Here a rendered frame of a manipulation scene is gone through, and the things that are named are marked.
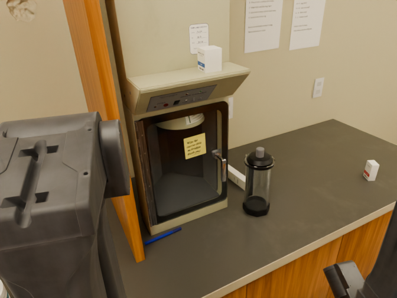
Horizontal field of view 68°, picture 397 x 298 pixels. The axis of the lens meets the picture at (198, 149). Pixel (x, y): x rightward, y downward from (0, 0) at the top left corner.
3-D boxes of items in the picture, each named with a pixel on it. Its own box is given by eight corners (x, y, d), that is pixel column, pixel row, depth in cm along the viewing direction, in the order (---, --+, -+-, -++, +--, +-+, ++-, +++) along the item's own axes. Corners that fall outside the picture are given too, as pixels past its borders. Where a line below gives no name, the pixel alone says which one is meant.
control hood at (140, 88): (130, 113, 83) (125, 77, 78) (229, 93, 95) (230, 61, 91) (143, 128, 74) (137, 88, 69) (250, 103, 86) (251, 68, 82)
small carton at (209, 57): (198, 69, 83) (197, 47, 81) (214, 67, 85) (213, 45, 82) (205, 73, 79) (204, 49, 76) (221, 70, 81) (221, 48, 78)
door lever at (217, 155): (220, 174, 107) (214, 175, 106) (220, 151, 102) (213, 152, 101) (228, 181, 103) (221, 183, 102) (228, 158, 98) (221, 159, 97)
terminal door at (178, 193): (151, 225, 104) (135, 119, 84) (226, 198, 115) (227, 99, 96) (152, 226, 103) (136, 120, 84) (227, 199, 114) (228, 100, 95)
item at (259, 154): (241, 160, 109) (242, 145, 106) (264, 156, 112) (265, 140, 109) (253, 173, 102) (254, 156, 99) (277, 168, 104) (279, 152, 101)
